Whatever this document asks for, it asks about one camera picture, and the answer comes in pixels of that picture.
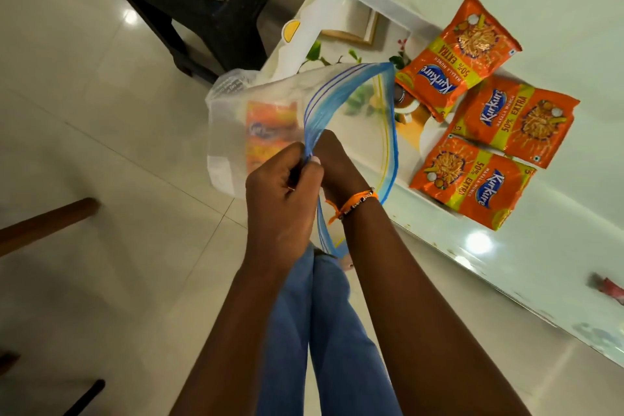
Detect dark wooden side table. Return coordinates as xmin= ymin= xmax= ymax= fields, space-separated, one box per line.
xmin=79 ymin=0 xmax=323 ymax=85

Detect black chair leg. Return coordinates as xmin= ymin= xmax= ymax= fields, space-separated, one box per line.
xmin=62 ymin=379 xmax=106 ymax=416

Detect small red object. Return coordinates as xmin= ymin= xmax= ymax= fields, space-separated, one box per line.
xmin=589 ymin=273 xmax=624 ymax=306

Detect orange thread bracelet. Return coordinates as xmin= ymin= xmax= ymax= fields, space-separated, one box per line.
xmin=325 ymin=188 xmax=379 ymax=226

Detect person's left forearm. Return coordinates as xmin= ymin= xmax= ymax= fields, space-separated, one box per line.
xmin=170 ymin=252 xmax=313 ymax=416

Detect person's left hand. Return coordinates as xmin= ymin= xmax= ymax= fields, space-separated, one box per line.
xmin=245 ymin=142 xmax=325 ymax=269

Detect person's right forearm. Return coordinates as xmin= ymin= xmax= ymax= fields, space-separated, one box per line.
xmin=336 ymin=194 xmax=533 ymax=416

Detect orange snack packet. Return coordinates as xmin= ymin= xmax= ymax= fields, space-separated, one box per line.
xmin=245 ymin=100 xmax=299 ymax=174
xmin=395 ymin=0 xmax=523 ymax=123
xmin=409 ymin=133 xmax=537 ymax=231
xmin=448 ymin=75 xmax=581 ymax=169

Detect person's right hand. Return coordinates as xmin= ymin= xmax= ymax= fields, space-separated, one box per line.
xmin=312 ymin=129 xmax=375 ymax=209

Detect blue jeans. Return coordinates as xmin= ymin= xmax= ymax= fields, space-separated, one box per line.
xmin=255 ymin=242 xmax=403 ymax=416

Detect clear zip bag blue seal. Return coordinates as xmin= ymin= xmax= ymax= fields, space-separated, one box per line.
xmin=205 ymin=62 xmax=399 ymax=258

